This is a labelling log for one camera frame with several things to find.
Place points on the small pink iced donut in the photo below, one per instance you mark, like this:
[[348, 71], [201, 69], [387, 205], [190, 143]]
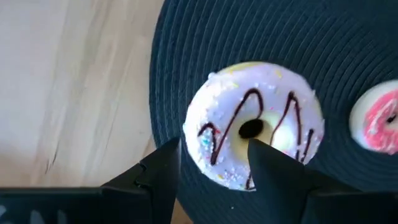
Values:
[[379, 124]]

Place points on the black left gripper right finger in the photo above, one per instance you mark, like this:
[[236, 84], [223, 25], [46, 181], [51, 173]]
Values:
[[280, 193]]

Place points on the large donut with brown drizzle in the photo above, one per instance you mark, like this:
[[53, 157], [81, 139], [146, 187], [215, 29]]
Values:
[[217, 102]]

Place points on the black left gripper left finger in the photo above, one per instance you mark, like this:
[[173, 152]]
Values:
[[158, 186]]

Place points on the dark blue round woven placemat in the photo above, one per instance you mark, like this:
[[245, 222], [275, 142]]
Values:
[[311, 31]]

